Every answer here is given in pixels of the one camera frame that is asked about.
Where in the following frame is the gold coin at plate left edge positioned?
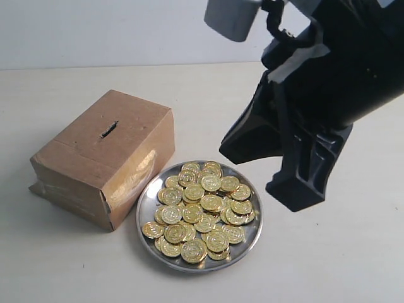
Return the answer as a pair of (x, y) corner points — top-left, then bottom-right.
(141, 222), (165, 239)

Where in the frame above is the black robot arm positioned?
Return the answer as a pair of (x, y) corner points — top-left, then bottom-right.
(219, 1), (403, 212)

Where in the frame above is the gold coin left front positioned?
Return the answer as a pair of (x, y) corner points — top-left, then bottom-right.
(164, 224), (187, 244)

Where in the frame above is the gold coin centre front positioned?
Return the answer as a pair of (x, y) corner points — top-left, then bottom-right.
(206, 230), (229, 253)

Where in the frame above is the gold coin left middle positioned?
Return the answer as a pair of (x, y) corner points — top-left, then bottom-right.
(161, 206), (182, 225)

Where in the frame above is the gold coin rear left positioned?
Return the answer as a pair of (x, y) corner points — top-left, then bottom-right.
(178, 169), (198, 187)

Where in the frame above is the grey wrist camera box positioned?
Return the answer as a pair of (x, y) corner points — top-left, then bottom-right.
(204, 0), (262, 42)

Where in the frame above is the gold coin front of pile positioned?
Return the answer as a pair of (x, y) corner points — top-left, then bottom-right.
(181, 238), (208, 264)

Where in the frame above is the round silver metal plate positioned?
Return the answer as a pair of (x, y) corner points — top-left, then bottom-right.
(135, 162), (263, 274)

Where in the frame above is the gold coin right front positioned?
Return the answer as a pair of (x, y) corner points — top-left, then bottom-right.
(222, 224), (245, 244)

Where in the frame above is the gold coin rear centre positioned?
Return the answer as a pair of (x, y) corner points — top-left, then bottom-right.
(201, 175), (221, 192)

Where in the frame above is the gold coin right rear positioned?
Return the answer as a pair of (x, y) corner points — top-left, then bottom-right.
(230, 184), (251, 201)

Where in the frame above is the brown cardboard slotted box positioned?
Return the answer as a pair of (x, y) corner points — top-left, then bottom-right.
(30, 90), (175, 232)

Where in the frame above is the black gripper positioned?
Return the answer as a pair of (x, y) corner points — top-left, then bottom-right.
(262, 18), (403, 128)

